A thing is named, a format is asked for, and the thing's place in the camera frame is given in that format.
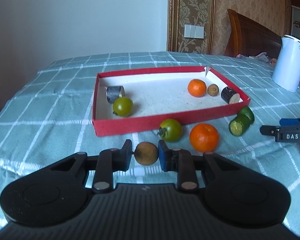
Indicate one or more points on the brown longan fruit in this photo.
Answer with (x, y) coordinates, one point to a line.
(213, 90)

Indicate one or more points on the green plaid tablecloth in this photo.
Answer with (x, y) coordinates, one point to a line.
(50, 118)

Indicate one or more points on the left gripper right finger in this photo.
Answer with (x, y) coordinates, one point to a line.
(186, 165)

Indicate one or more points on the green tomato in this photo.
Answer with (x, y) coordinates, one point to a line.
(170, 130)
(123, 107)

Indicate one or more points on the orange tangerine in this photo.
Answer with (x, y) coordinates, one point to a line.
(197, 88)
(204, 138)

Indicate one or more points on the gold framed wallpaper panel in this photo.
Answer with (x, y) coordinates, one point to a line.
(190, 12)

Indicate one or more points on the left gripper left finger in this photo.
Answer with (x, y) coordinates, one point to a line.
(104, 165)

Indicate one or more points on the white wall switch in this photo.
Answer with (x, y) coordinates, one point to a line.
(193, 31)

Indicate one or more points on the green cucumber piece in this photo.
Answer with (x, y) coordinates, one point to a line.
(239, 125)
(248, 113)

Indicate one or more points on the white electric kettle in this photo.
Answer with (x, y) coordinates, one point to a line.
(286, 73)

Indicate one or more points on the pink grey clothes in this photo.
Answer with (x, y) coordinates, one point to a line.
(261, 57)

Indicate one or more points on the wooden headboard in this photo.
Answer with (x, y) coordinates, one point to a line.
(250, 38)

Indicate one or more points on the red cardboard box lid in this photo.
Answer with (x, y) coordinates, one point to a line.
(158, 94)

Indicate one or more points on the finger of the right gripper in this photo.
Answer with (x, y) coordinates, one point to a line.
(289, 122)
(272, 130)

